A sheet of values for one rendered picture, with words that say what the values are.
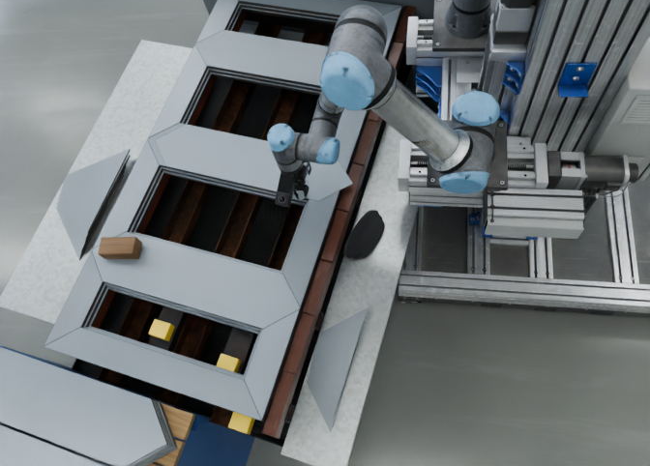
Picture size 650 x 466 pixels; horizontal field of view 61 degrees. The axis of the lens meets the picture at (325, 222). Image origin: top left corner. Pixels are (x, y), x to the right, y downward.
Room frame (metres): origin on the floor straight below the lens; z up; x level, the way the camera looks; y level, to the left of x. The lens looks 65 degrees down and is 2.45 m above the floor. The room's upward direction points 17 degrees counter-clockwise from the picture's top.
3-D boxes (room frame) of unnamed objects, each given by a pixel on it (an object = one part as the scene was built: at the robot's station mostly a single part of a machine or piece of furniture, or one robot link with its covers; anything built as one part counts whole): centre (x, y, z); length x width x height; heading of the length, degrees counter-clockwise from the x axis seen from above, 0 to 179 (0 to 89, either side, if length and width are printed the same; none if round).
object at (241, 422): (0.25, 0.40, 0.79); 0.06 x 0.05 x 0.04; 57
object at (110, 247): (0.87, 0.66, 0.88); 0.12 x 0.06 x 0.05; 72
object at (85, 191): (1.18, 0.82, 0.77); 0.45 x 0.20 x 0.04; 147
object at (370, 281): (0.63, -0.11, 0.66); 1.30 x 0.20 x 0.03; 147
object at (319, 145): (0.84, -0.05, 1.16); 0.11 x 0.11 x 0.08; 60
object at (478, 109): (0.74, -0.45, 1.20); 0.13 x 0.12 x 0.14; 150
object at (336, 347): (0.36, 0.11, 0.70); 0.39 x 0.12 x 0.04; 147
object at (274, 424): (0.87, -0.12, 0.80); 1.62 x 0.04 x 0.06; 147
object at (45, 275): (1.31, 0.73, 0.73); 1.20 x 0.26 x 0.03; 147
